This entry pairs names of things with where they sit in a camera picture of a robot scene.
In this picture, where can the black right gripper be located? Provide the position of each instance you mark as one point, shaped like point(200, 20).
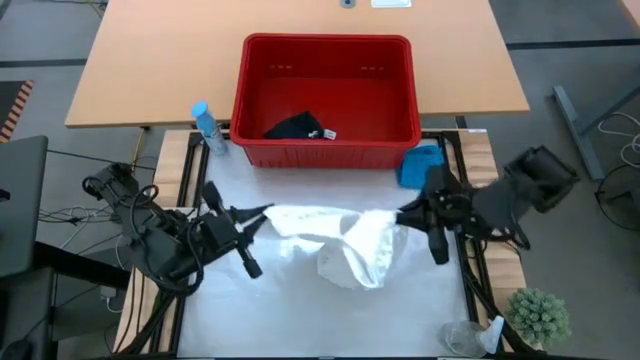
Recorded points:
point(445, 210)

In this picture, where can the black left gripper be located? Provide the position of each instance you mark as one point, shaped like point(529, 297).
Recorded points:
point(216, 197)

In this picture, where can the blue cloth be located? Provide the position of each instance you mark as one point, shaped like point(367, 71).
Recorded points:
point(415, 167)

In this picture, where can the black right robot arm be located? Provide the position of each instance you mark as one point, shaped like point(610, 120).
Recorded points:
point(500, 202)

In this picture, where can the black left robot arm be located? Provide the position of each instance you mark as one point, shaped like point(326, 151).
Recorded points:
point(150, 240)

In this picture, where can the blue spray bottle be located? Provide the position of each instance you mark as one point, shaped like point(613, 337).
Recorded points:
point(210, 132)

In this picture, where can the black garment with white tag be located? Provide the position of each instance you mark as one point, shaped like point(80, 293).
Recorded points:
point(295, 129)

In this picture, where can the clear plastic cup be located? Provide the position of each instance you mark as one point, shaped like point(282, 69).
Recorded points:
point(465, 337)

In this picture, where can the large red plastic bin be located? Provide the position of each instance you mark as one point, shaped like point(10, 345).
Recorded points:
point(325, 95)

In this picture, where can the small green potted plant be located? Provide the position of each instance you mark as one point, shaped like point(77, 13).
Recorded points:
point(537, 315)

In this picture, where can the white power adapter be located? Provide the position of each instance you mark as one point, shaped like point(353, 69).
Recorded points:
point(107, 292)

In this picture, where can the grey metal table leg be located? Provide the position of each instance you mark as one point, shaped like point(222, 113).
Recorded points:
point(574, 130)

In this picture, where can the light wooden desk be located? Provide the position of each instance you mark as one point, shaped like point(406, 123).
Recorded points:
point(150, 60)

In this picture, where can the white desk plate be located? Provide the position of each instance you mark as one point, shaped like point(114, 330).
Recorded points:
point(391, 3)

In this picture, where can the grey desk grommet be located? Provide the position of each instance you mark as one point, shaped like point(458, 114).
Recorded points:
point(348, 3)

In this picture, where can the dark grey flat panel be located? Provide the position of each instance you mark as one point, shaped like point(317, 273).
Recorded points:
point(22, 200)

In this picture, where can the black stand base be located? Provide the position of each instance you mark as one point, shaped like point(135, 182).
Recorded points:
point(30, 310)

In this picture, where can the orange black striped mat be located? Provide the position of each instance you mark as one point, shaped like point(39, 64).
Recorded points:
point(15, 112)

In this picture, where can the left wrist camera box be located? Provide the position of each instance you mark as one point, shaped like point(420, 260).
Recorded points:
point(220, 232)

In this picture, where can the black aluminium table frame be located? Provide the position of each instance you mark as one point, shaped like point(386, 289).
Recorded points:
point(445, 134)

